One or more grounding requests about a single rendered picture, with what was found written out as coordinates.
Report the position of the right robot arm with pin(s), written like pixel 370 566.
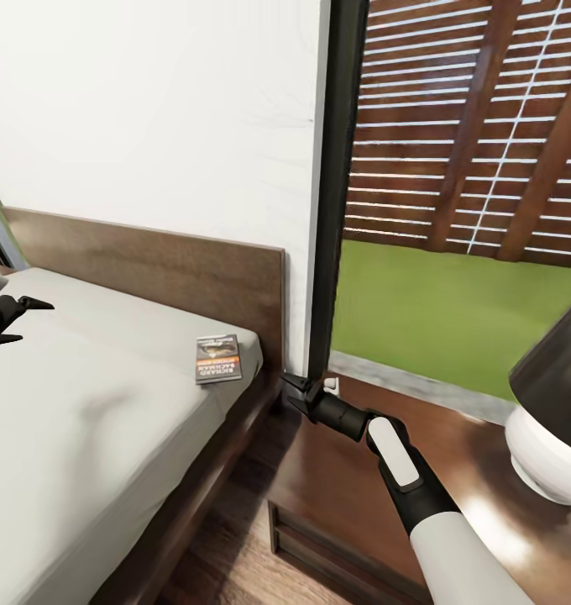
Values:
pixel 458 566

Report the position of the bed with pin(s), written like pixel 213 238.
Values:
pixel 111 456

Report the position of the table lamp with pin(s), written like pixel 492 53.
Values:
pixel 538 433

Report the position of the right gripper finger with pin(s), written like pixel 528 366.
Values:
pixel 302 383
pixel 298 404

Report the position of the hardback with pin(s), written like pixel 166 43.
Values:
pixel 217 359

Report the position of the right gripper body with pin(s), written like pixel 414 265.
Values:
pixel 324 407

